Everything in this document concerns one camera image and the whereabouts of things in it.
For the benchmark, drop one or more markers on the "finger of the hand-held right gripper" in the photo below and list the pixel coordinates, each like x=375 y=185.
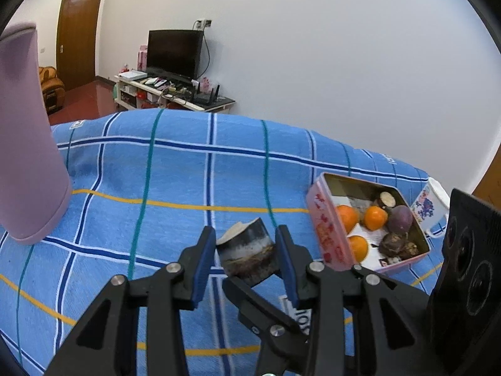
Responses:
x=270 y=321
x=357 y=270

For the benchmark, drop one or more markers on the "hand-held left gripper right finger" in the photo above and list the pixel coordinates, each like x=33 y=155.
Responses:
x=287 y=266

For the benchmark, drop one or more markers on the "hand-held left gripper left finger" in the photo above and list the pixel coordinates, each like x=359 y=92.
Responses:
x=201 y=266

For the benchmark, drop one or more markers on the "mandarin orange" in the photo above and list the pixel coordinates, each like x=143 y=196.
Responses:
x=358 y=247
x=375 y=218
x=346 y=217

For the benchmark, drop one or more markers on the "brown water chestnut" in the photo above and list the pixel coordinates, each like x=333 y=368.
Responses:
x=410 y=250
x=392 y=243

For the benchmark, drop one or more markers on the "pink tin box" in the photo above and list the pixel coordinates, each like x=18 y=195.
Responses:
x=325 y=219

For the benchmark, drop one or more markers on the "purple radish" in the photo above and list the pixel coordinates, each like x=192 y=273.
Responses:
x=401 y=219

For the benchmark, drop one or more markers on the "white paper leaflet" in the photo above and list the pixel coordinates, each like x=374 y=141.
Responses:
x=376 y=239

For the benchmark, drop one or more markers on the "white mug with blue print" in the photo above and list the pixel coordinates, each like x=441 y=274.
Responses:
x=424 y=207

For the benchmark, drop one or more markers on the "brown wooden panel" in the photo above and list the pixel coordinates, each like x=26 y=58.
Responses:
x=487 y=184

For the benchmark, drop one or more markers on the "blue checked blanket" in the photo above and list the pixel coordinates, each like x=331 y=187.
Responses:
x=176 y=172

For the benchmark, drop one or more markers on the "black router with antennas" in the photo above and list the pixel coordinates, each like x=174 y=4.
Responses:
x=205 y=96

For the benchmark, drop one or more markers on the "white remote control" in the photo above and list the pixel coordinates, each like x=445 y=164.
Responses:
x=156 y=82

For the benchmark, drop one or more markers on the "white television stand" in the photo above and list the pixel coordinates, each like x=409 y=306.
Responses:
x=129 y=86

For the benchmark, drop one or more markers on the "white set-top box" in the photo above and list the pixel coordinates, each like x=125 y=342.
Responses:
x=132 y=74

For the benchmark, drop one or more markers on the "lilac kettle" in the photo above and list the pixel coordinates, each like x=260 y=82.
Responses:
x=27 y=145

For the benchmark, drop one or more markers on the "black television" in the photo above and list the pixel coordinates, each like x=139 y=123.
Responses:
x=174 y=53

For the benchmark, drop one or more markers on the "orange leather armchair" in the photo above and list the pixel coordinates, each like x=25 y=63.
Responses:
x=53 y=86

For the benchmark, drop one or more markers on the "brown wooden door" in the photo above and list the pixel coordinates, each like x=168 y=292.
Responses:
x=78 y=39

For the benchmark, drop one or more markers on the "white wall socket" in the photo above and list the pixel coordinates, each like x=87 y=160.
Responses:
x=203 y=23

